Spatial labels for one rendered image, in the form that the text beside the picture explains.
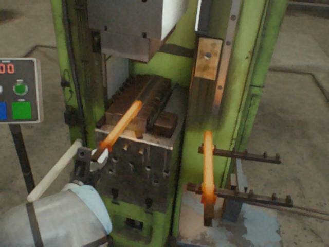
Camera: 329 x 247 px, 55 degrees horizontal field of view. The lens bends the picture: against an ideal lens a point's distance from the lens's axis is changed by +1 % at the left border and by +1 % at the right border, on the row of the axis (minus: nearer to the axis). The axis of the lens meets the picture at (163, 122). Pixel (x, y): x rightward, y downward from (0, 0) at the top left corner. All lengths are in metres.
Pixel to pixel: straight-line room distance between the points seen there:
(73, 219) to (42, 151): 2.20
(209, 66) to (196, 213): 0.61
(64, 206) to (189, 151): 1.04
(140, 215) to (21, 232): 1.16
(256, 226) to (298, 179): 1.51
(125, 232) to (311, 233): 1.26
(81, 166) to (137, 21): 0.56
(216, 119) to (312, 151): 1.82
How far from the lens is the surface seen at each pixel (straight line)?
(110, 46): 1.30
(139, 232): 1.99
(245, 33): 1.30
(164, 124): 1.40
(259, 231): 1.35
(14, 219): 0.68
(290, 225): 2.47
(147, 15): 1.20
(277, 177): 2.76
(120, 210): 1.81
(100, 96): 1.63
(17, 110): 1.50
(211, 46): 1.30
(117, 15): 1.24
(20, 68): 1.50
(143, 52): 1.25
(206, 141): 1.24
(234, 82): 1.38
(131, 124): 1.45
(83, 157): 1.07
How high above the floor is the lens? 1.80
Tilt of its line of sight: 36 degrees down
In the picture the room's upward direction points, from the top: 4 degrees clockwise
